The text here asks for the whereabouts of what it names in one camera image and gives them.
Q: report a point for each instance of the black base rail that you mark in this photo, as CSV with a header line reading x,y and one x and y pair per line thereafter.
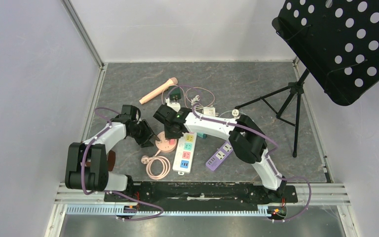
x,y
207,196

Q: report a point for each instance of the teal usb charger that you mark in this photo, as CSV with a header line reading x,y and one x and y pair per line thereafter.
x,y
202,135

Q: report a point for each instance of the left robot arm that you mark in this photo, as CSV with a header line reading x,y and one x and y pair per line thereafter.
x,y
87,166

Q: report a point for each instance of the white multicolour power strip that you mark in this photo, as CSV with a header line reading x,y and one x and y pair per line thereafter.
x,y
184,153

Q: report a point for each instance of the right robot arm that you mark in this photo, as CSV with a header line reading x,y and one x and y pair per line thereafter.
x,y
246,139

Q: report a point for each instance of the dark green cube adapter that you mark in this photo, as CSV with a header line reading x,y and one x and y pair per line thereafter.
x,y
175,95

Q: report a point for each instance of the white cube adapter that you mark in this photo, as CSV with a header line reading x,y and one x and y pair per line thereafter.
x,y
209,111

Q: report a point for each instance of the black music stand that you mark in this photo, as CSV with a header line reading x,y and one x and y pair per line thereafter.
x,y
338,43

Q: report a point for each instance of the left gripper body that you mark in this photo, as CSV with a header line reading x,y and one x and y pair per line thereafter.
x,y
139,131

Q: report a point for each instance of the white cable plug bundle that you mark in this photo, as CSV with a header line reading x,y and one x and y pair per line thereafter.
x,y
195,100

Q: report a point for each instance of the round pink socket hub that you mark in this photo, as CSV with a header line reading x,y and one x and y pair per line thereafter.
x,y
165,145

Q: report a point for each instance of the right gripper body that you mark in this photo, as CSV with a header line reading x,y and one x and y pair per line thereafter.
x,y
171,131

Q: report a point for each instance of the purple power strip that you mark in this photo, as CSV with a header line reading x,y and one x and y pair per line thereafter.
x,y
219,156

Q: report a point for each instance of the brown wooden metronome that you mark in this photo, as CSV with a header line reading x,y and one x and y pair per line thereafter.
x,y
111,158

